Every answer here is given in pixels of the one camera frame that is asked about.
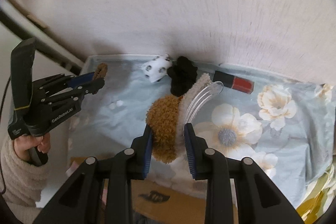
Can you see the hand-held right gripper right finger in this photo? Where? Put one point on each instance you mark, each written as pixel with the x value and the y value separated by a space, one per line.
pixel 189 153

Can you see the brown scrunchie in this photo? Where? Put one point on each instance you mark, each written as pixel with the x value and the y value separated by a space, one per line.
pixel 101 69

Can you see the person's left hand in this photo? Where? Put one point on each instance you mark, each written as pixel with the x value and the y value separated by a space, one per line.
pixel 22 146

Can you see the white black-patterned sock roll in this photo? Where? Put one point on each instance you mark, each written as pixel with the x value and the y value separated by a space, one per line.
pixel 156 69

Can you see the person's left forearm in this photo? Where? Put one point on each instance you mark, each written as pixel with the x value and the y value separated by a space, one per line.
pixel 21 182

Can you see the black scrunchie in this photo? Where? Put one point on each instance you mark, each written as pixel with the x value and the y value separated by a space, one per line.
pixel 182 77

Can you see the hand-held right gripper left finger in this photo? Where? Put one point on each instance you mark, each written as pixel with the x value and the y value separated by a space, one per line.
pixel 146 153

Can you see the red lip gloss black cap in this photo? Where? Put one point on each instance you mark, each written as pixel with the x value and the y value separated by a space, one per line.
pixel 233 82

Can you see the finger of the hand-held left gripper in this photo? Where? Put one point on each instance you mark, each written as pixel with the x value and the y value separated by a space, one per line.
pixel 81 79
pixel 95 86

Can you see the floral light blue tablecloth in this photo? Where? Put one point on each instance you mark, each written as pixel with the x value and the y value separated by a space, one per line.
pixel 275 140

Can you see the grey door frame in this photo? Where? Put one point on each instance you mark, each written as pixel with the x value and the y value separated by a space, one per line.
pixel 15 23

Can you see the small white round object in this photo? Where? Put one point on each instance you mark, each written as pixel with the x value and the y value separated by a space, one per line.
pixel 113 106
pixel 119 102

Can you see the yellow striped bedding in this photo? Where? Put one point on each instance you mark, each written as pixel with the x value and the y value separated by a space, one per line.
pixel 315 203

